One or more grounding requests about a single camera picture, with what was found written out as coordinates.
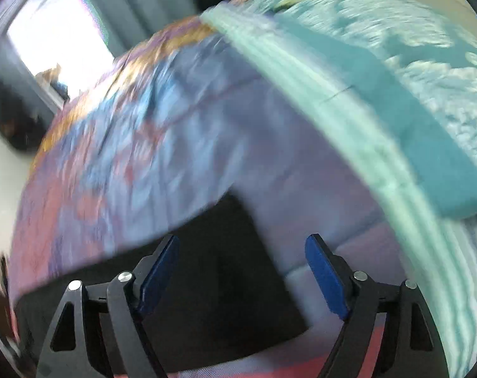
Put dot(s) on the floral satin bedspread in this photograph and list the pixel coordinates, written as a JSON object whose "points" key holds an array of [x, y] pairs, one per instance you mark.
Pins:
{"points": [[163, 157]]}

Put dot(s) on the teal floral blanket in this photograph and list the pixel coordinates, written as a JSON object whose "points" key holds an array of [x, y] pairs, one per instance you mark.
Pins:
{"points": [[419, 47]]}

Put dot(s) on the hanging black clothes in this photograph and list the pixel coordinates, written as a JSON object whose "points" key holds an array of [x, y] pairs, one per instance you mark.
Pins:
{"points": [[14, 118]]}

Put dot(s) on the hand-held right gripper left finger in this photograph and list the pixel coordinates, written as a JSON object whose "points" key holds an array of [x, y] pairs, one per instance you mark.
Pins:
{"points": [[159, 271]]}

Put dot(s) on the balcony clothes pile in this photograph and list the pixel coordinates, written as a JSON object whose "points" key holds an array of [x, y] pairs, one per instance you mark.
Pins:
{"points": [[53, 80]]}

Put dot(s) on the striped light green sheet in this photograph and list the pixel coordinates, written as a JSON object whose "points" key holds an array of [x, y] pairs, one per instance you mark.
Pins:
{"points": [[340, 106]]}

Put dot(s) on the black pants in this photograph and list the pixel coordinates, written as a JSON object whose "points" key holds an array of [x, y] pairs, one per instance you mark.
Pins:
{"points": [[222, 264]]}

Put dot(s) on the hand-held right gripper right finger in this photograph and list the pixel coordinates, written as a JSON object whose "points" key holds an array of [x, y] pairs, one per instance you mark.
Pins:
{"points": [[325, 275]]}

